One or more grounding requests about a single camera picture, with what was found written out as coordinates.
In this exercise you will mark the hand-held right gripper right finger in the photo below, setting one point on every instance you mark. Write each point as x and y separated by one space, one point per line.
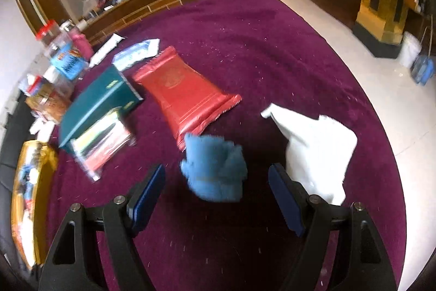
286 199

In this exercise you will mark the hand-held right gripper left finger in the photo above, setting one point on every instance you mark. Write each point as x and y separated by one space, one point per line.
146 199

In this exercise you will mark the blue towel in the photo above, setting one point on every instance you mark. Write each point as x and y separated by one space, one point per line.
214 168

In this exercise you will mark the yellow box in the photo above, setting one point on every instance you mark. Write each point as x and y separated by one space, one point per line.
47 185

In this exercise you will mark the white sock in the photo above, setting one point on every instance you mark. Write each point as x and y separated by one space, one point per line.
313 147

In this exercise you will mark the clear zip bag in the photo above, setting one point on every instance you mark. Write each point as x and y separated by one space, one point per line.
102 141

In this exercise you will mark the dark green box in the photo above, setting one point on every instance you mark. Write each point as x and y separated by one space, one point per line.
95 100

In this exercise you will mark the red foil packet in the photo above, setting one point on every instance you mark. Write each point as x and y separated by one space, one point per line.
180 90

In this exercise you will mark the blue cloth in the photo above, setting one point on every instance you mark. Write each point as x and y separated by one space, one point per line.
27 183

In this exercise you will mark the white plastic wrapper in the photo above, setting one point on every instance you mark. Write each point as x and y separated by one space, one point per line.
42 130

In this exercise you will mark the brown label clear jar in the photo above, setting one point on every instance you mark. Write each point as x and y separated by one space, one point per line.
49 108

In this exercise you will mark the black chair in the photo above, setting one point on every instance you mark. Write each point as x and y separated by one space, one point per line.
6 182

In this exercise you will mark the blue white wipes packet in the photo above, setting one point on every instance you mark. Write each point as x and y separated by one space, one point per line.
136 52

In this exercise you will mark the purple tablecloth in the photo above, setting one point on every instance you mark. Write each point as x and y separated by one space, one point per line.
255 49

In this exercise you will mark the white paper packet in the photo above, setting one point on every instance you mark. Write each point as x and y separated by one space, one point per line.
105 49

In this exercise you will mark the blue label jar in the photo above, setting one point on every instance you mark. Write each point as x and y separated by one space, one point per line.
68 64

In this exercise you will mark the pink bottle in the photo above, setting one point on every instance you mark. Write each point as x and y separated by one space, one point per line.
81 44

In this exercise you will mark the blue container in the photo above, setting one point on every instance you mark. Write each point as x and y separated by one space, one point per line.
422 71

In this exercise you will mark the clear jar red lid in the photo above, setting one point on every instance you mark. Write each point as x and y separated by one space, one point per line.
47 33

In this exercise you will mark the white bucket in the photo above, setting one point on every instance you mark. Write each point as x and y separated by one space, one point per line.
410 50

